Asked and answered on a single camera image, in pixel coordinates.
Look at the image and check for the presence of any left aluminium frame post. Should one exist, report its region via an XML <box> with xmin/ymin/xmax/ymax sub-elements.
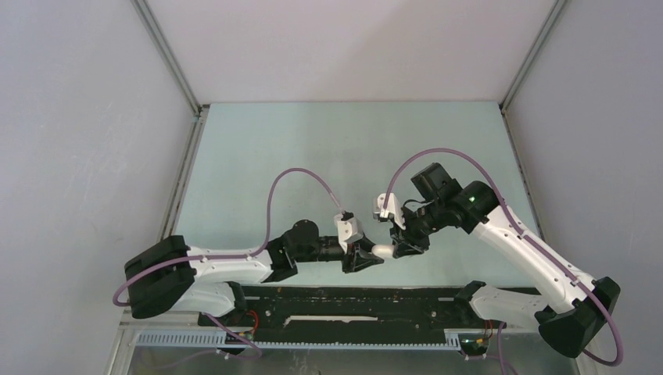
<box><xmin>131</xmin><ymin>0</ymin><xmax>202</xmax><ymax>116</ymax></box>

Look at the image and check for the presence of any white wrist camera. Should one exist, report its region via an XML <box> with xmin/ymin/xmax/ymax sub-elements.
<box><xmin>373</xmin><ymin>193</ymin><xmax>406</xmax><ymax>230</ymax></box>
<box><xmin>334</xmin><ymin>212</ymin><xmax>364</xmax><ymax>248</ymax></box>

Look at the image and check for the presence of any right aluminium frame post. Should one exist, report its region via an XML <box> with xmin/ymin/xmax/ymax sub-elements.
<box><xmin>500</xmin><ymin>0</ymin><xmax>570</xmax><ymax>114</ymax></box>

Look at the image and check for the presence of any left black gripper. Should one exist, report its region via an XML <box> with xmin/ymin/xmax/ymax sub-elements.
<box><xmin>294</xmin><ymin>234</ymin><xmax>383</xmax><ymax>273</ymax></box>

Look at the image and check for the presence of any aluminium frame post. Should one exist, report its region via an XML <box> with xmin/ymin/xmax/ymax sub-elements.
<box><xmin>131</xmin><ymin>0</ymin><xmax>202</xmax><ymax>116</ymax></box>
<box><xmin>500</xmin><ymin>0</ymin><xmax>570</xmax><ymax>114</ymax></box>

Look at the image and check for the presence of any plain white oval case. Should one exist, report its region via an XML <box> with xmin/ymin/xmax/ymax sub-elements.
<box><xmin>371</xmin><ymin>245</ymin><xmax>396</xmax><ymax>259</ymax></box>

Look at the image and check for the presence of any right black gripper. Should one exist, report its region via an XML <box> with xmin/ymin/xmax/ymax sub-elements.
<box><xmin>389</xmin><ymin>199</ymin><xmax>447</xmax><ymax>257</ymax></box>

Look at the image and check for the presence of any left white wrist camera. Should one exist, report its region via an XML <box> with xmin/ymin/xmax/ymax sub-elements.
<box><xmin>334</xmin><ymin>212</ymin><xmax>364</xmax><ymax>248</ymax></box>

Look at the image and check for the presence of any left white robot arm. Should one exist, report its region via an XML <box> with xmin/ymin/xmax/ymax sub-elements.
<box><xmin>124</xmin><ymin>216</ymin><xmax>394</xmax><ymax>326</ymax></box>

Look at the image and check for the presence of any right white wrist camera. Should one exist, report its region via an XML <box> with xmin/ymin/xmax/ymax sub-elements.
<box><xmin>373</xmin><ymin>193</ymin><xmax>406</xmax><ymax>230</ymax></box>

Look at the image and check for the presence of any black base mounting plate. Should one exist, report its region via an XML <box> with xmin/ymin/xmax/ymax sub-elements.
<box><xmin>218</xmin><ymin>286</ymin><xmax>500</xmax><ymax>344</ymax></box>

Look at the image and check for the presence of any white cable duct rail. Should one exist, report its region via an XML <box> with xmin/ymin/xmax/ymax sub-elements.
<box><xmin>134</xmin><ymin>329</ymin><xmax>461</xmax><ymax>351</ymax></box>

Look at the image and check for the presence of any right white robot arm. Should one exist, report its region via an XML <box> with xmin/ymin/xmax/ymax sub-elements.
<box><xmin>375</xmin><ymin>162</ymin><xmax>621</xmax><ymax>358</ymax></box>

